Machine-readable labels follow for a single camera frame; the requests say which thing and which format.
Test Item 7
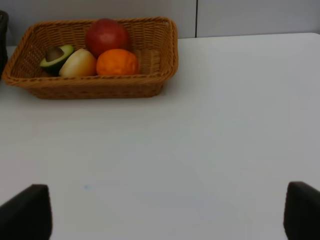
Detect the light orange wicker basket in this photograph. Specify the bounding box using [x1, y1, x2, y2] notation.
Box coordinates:
[1, 17, 179, 100]

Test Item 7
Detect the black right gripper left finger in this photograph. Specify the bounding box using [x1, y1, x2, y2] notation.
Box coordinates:
[0, 184, 53, 240]

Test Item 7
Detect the orange yellow peach fruit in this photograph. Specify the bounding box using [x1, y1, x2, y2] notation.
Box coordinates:
[59, 48, 97, 78]

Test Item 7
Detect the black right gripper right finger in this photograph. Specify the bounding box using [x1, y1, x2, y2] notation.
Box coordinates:
[283, 181, 320, 240]

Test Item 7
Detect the orange tangerine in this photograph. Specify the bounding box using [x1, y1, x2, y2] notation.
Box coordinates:
[96, 49, 139, 76]

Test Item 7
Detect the dark brown wicker basket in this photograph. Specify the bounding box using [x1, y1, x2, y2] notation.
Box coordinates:
[0, 10, 9, 75]

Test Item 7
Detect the halved avocado with pit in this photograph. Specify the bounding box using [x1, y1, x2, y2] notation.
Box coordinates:
[39, 44, 75, 76]

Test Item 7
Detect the red apple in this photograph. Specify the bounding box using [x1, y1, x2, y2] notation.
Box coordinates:
[85, 18, 131, 58]

